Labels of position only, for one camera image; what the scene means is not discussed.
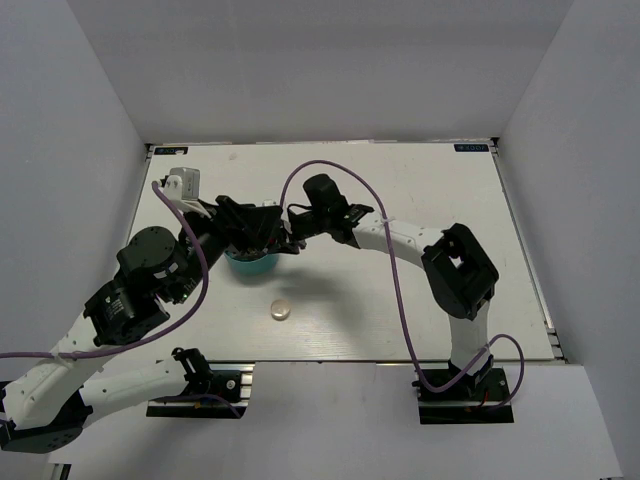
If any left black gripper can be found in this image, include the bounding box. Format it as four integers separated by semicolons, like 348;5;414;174
171;195;285;303

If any round beige compact jar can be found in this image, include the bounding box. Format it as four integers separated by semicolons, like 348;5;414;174
270;299;291;321

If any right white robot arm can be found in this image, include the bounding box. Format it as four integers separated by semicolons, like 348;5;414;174
286;174;499;399

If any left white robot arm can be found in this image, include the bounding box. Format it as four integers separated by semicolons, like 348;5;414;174
1;196;286;454

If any teal round organizer container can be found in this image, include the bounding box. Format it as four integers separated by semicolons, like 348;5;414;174
225;251;279;276

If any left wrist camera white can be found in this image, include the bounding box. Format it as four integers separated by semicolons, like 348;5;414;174
152;167;209;217

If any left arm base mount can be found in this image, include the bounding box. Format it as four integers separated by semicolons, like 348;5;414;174
146;361;253;420

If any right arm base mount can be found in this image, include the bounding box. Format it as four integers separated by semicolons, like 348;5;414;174
412;367;514;425

